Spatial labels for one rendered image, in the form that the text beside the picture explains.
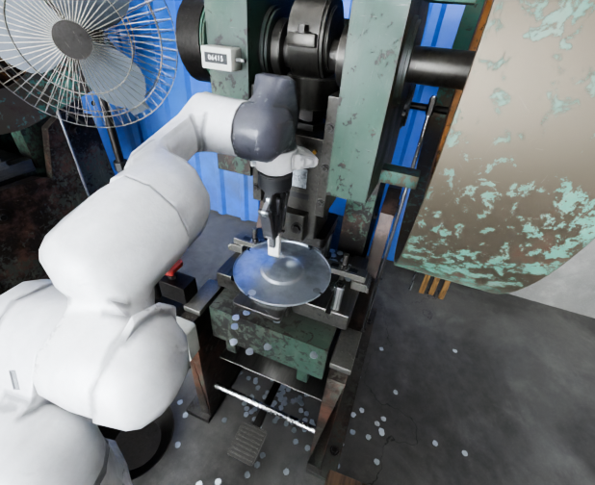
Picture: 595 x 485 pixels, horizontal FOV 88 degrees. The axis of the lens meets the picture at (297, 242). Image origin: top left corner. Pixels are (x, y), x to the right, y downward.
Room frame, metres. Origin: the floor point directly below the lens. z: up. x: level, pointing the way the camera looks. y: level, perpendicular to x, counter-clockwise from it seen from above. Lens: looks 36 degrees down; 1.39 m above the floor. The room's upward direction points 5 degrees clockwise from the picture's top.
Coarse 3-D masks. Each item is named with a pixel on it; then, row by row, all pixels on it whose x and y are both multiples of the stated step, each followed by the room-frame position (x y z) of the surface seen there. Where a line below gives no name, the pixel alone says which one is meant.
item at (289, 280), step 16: (240, 256) 0.74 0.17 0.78; (256, 256) 0.75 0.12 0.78; (272, 256) 0.76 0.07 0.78; (288, 256) 0.76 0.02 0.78; (304, 256) 0.77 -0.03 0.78; (320, 256) 0.78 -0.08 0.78; (240, 272) 0.67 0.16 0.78; (256, 272) 0.67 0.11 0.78; (272, 272) 0.67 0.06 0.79; (288, 272) 0.68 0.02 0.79; (304, 272) 0.69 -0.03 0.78; (320, 272) 0.70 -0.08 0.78; (240, 288) 0.60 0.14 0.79; (256, 288) 0.61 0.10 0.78; (272, 288) 0.62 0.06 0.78; (288, 288) 0.62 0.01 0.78; (304, 288) 0.63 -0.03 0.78; (320, 288) 0.63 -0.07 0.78; (272, 304) 0.55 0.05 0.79; (288, 304) 0.56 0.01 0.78
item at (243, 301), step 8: (240, 296) 0.58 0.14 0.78; (240, 304) 0.55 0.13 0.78; (248, 304) 0.55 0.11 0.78; (256, 304) 0.55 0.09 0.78; (264, 304) 0.56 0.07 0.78; (256, 312) 0.53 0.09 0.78; (264, 312) 0.53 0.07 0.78; (272, 312) 0.53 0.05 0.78; (280, 312) 0.53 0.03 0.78; (288, 312) 0.63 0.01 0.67
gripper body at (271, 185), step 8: (264, 176) 0.60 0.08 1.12; (272, 176) 0.60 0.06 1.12; (280, 176) 0.60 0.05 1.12; (288, 176) 0.61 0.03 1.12; (264, 184) 0.59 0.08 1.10; (272, 184) 0.59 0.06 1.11; (280, 184) 0.59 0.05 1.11; (288, 184) 0.60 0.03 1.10; (272, 192) 0.59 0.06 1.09; (280, 192) 0.60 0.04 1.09; (264, 200) 0.59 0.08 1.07; (272, 200) 0.59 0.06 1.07; (272, 208) 0.60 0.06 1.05
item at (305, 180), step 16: (304, 128) 0.77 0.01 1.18; (320, 128) 0.78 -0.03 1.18; (304, 144) 0.73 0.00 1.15; (320, 144) 0.72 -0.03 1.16; (320, 160) 0.71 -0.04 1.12; (304, 176) 0.72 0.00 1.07; (304, 192) 0.72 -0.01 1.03; (288, 208) 0.73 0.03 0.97; (304, 208) 0.72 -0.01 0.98; (288, 224) 0.71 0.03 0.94; (304, 224) 0.70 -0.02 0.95; (320, 224) 0.75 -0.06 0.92
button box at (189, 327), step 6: (180, 318) 0.61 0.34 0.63; (180, 324) 0.59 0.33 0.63; (186, 324) 0.59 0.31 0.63; (192, 324) 0.59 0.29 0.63; (186, 330) 0.57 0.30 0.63; (192, 330) 0.58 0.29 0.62; (192, 336) 0.57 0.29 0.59; (192, 342) 0.57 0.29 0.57; (198, 342) 0.60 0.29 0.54; (192, 348) 0.56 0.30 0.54; (198, 348) 0.59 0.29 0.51; (192, 354) 0.56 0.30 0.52
